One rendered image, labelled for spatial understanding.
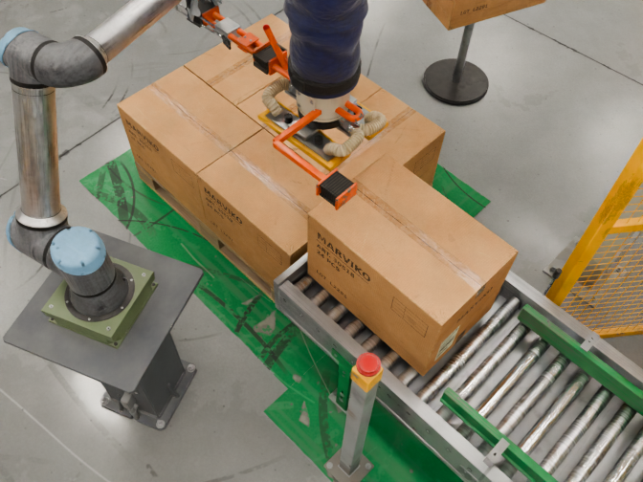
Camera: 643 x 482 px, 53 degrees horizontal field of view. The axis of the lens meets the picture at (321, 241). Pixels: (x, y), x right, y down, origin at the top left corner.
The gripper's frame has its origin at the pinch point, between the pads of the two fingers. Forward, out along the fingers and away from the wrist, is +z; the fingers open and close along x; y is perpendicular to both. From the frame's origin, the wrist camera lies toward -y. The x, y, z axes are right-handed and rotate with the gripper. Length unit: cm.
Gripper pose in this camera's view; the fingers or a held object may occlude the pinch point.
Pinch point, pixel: (202, 11)
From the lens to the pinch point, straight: 250.2
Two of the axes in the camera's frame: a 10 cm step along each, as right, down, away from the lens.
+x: 7.0, -5.8, 4.1
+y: 7.1, 5.9, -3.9
